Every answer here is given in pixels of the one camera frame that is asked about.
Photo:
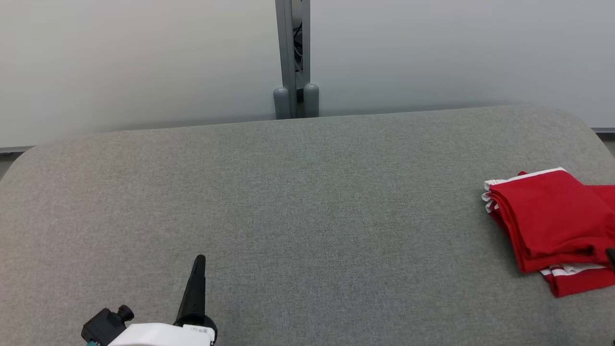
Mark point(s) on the red jersey with white sleeves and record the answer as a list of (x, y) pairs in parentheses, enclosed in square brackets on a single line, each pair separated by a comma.
[(581, 286)]

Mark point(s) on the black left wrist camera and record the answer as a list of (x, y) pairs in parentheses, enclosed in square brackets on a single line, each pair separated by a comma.
[(105, 326)]

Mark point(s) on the red shorts with white stripes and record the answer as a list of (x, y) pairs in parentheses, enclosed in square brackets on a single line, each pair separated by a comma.
[(552, 216)]

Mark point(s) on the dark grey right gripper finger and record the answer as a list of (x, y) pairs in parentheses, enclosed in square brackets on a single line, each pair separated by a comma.
[(611, 256)]

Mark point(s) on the grey partition post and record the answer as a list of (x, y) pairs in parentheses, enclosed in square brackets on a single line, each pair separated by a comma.
[(287, 57)]

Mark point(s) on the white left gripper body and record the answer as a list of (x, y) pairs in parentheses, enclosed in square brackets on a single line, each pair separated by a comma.
[(163, 335)]

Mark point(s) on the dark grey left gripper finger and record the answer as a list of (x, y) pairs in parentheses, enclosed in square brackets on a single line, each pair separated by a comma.
[(196, 288)]

